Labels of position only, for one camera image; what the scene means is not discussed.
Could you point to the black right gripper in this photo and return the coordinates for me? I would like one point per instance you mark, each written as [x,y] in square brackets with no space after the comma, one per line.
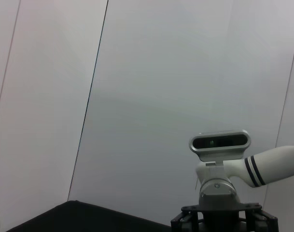
[221,218]

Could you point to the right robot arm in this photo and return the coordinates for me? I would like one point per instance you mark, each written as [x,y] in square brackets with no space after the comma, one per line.
[274,162]

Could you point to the black tablecloth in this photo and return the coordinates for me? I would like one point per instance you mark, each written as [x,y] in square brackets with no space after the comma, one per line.
[76,217]

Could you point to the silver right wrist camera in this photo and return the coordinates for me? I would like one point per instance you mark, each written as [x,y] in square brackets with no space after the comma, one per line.
[219,142]

